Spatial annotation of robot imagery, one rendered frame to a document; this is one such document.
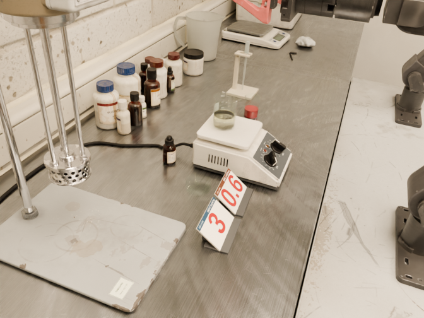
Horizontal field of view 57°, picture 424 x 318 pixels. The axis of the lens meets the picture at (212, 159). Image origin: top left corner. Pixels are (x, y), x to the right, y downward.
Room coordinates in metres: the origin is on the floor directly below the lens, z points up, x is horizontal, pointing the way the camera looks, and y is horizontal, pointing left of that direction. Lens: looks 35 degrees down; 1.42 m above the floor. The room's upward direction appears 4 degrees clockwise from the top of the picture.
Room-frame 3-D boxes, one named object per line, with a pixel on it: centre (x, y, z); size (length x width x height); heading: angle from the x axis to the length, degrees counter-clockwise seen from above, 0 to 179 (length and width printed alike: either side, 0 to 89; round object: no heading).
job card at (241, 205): (0.61, -0.05, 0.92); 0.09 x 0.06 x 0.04; 164
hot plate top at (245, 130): (0.75, -0.04, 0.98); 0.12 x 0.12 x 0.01; 71
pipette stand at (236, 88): (1.13, -0.08, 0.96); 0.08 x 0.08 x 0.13; 68
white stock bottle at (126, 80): (0.96, 0.24, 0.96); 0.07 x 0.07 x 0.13
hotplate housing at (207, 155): (0.74, -0.06, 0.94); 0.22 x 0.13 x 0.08; 71
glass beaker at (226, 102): (0.76, -0.02, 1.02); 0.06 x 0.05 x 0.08; 81
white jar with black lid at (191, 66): (1.27, 0.09, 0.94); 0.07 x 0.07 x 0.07
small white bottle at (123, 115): (0.85, 0.23, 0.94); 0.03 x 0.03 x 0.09
